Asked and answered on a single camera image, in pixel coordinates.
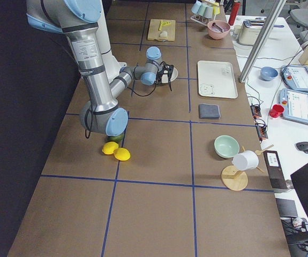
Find grey folded cloth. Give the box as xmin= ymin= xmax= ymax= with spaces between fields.
xmin=198 ymin=103 xmax=221 ymax=119

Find green avocado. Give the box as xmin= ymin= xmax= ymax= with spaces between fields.
xmin=107 ymin=133 xmax=124 ymax=143

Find yellow lemon front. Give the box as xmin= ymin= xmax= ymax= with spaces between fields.
xmin=113 ymin=147 xmax=131 ymax=161

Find green bowl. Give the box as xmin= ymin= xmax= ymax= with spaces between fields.
xmin=214 ymin=135 xmax=239 ymax=158

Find metal ice scoop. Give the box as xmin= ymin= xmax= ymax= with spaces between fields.
xmin=212 ymin=22 xmax=223 ymax=33

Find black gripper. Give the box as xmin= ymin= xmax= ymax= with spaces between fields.
xmin=154 ymin=70 xmax=163 ymax=85

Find near teach pendant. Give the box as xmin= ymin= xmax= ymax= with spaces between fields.
xmin=279 ymin=88 xmax=308 ymax=125

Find blue bowl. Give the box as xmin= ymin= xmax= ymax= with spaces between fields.
xmin=260 ymin=66 xmax=279 ymax=81

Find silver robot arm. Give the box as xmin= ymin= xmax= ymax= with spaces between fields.
xmin=26 ymin=1 xmax=163 ymax=136

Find yellow lemon back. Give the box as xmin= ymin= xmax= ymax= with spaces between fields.
xmin=102 ymin=141 xmax=119 ymax=155

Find far teach pendant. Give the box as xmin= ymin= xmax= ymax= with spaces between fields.
xmin=281 ymin=65 xmax=308 ymax=93

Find yellow lemon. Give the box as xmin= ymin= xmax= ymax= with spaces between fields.
xmin=102 ymin=141 xmax=119 ymax=155
xmin=113 ymin=147 xmax=131 ymax=161

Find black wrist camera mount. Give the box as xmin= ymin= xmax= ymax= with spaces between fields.
xmin=161 ymin=62 xmax=174 ymax=80

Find pink bowl with ice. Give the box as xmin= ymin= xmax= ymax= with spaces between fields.
xmin=207 ymin=20 xmax=230 ymax=40

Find orange power strip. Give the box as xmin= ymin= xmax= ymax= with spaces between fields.
xmin=250 ymin=104 xmax=268 ymax=142

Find white mug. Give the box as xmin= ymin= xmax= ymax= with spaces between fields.
xmin=231 ymin=150 xmax=259 ymax=171

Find cream bear tray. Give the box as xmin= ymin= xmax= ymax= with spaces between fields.
xmin=197 ymin=61 xmax=238 ymax=99

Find cup rack with cups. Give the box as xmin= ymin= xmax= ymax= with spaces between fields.
xmin=190 ymin=0 xmax=220 ymax=26

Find red bottle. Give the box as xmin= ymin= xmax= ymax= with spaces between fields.
xmin=228 ymin=1 xmax=241 ymax=26

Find aluminium frame post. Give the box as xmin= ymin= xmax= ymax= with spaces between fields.
xmin=239 ymin=0 xmax=286 ymax=83

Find black computer mouse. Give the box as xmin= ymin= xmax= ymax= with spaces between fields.
xmin=295 ymin=141 xmax=308 ymax=154

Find black box with label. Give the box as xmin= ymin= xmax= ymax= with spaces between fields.
xmin=264 ymin=150 xmax=289 ymax=193

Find wooden cutting board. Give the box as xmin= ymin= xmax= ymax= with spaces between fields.
xmin=147 ymin=19 xmax=176 ymax=42

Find red cup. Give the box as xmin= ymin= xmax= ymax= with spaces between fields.
xmin=269 ymin=104 xmax=284 ymax=118

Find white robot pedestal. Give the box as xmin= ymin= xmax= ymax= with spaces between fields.
xmin=80 ymin=0 xmax=127 ymax=88

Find cream round plate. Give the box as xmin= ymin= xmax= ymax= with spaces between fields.
xmin=161 ymin=67 xmax=178 ymax=84

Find teach pendant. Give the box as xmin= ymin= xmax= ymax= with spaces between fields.
xmin=281 ymin=65 xmax=308 ymax=93
xmin=279 ymin=88 xmax=308 ymax=125

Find lemon slices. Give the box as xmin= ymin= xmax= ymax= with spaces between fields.
xmin=161 ymin=20 xmax=171 ymax=26

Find cream toaster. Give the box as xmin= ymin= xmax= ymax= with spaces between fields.
xmin=234 ymin=19 xmax=265 ymax=46

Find wooden mug stand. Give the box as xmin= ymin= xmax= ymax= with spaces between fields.
xmin=221 ymin=145 xmax=274 ymax=191

